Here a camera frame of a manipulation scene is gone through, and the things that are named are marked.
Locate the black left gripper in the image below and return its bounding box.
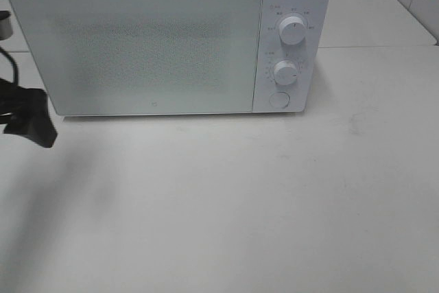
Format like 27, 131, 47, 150
1, 78, 57, 148

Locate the round white door button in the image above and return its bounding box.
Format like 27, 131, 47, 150
269, 92, 290, 109

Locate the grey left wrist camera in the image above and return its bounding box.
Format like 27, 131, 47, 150
0, 10, 13, 40

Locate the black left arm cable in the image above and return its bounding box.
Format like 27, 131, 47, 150
0, 45, 20, 84

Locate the white timer knob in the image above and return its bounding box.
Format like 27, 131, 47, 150
273, 60, 298, 86

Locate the upper white power knob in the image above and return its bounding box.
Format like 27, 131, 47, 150
278, 14, 307, 45

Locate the white microwave door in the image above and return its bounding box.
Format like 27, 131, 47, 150
10, 0, 261, 116

